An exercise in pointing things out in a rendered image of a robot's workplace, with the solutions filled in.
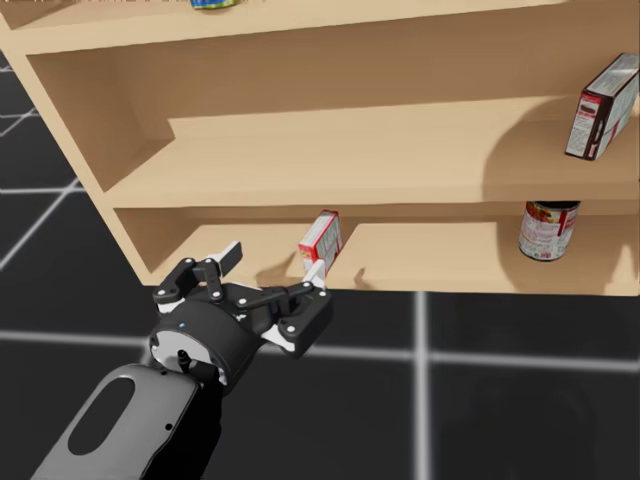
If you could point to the red and white can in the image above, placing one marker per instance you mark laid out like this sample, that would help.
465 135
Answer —
547 230

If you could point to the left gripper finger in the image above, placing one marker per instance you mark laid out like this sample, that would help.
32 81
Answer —
305 320
192 274

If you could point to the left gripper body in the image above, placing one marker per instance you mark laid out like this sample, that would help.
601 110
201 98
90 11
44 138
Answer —
215 335

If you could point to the blue flat can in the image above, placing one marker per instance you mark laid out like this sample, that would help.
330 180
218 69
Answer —
215 4

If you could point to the brown and white carton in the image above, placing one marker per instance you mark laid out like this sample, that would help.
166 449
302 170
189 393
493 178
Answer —
600 115

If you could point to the red and white carton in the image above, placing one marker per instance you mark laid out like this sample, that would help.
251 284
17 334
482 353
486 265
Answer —
320 240

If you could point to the pale wooden shelf unit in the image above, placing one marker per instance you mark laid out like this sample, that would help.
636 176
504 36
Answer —
325 150

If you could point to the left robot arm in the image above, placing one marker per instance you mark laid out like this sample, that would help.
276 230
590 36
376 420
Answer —
125 425

